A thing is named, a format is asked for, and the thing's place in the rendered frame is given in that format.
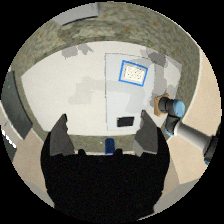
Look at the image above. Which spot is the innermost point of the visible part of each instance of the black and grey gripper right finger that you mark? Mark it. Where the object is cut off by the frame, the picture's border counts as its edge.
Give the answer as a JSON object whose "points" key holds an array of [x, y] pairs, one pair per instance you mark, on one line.
{"points": [[149, 143]]}

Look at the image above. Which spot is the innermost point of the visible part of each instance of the black rectangular frame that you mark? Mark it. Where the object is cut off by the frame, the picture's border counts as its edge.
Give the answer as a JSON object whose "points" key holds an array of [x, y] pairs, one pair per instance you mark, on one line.
{"points": [[125, 121]]}

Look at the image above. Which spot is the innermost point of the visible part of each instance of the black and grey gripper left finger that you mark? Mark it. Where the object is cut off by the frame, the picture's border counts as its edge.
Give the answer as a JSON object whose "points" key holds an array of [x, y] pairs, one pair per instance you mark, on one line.
{"points": [[57, 144]]}

